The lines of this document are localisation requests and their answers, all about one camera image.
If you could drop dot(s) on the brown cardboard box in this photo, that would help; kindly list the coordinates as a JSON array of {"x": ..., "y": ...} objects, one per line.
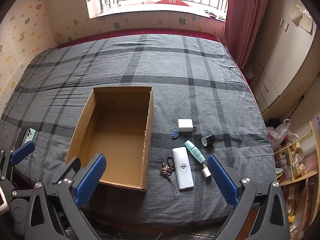
[{"x": 117, "y": 140}]

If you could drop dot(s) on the white plastic bag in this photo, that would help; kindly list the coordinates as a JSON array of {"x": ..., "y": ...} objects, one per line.
[{"x": 282, "y": 132}]

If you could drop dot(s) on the white remote control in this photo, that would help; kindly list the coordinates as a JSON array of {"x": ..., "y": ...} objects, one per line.
[{"x": 182, "y": 172}]

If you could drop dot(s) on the beige paper sheet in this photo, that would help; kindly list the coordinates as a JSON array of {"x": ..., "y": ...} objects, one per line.
[{"x": 306, "y": 22}]

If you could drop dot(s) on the teal cosmetic bottle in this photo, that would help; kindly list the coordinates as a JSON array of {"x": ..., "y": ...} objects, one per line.
[{"x": 193, "y": 151}]

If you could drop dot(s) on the beige wardrobe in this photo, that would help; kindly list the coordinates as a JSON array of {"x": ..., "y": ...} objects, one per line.
[{"x": 282, "y": 62}]

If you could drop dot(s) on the teal smartphone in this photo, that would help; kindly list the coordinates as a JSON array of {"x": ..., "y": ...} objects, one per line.
[{"x": 29, "y": 135}]

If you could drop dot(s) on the red bed cover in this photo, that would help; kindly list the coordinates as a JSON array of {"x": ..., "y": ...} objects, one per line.
[{"x": 150, "y": 31}]

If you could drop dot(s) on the blue key fob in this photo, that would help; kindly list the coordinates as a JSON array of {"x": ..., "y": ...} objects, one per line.
[{"x": 175, "y": 133}]

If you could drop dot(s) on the small white charger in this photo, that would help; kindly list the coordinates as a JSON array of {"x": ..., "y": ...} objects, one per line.
[{"x": 206, "y": 172}]

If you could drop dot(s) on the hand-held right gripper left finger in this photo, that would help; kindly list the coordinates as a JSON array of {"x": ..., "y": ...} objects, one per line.
[{"x": 90, "y": 180}]

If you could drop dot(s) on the red round basin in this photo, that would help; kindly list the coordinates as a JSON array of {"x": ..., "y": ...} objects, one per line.
[{"x": 172, "y": 1}]

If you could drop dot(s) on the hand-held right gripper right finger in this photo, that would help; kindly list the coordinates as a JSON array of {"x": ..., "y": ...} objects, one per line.
[{"x": 222, "y": 182}]

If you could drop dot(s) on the grey plaid bed sheet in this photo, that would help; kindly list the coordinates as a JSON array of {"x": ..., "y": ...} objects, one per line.
[{"x": 175, "y": 80}]

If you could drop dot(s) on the large white charger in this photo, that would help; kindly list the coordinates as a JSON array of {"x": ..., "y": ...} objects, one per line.
[{"x": 184, "y": 125}]

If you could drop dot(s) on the black cylindrical jar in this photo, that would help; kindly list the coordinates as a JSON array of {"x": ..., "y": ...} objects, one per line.
[{"x": 208, "y": 140}]

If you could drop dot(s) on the clear snack bag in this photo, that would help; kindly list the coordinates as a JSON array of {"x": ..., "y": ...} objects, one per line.
[{"x": 298, "y": 162}]

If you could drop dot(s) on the wooden shelf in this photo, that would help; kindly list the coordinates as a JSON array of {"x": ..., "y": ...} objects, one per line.
[{"x": 297, "y": 177}]

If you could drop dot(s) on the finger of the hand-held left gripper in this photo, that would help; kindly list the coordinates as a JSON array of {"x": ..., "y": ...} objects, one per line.
[
  {"x": 72, "y": 166},
  {"x": 22, "y": 152}
]

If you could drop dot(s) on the red curtain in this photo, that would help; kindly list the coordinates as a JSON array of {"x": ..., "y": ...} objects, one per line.
[{"x": 247, "y": 17}]

